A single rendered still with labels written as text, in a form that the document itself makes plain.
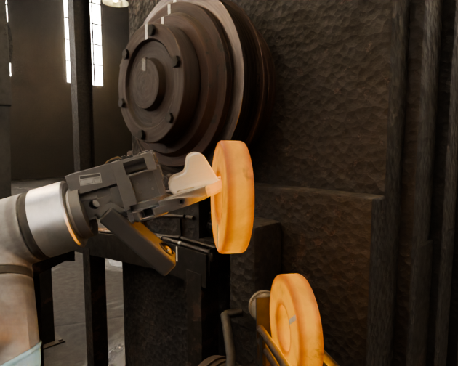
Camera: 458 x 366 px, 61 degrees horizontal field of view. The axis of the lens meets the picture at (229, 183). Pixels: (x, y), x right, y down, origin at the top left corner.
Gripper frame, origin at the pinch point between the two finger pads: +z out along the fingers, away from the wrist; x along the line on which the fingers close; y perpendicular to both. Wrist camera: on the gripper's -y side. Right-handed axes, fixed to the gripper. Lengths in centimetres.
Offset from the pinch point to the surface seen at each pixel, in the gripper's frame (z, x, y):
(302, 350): 2.1, -7.4, -22.5
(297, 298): 4.1, -4.2, -17.2
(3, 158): -141, 308, 29
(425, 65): 49, 22, 8
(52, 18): -188, 1074, 388
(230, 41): 13.2, 33.0, 24.3
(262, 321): 0.0, 7.7, -25.3
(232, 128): 8.4, 32.3, 6.3
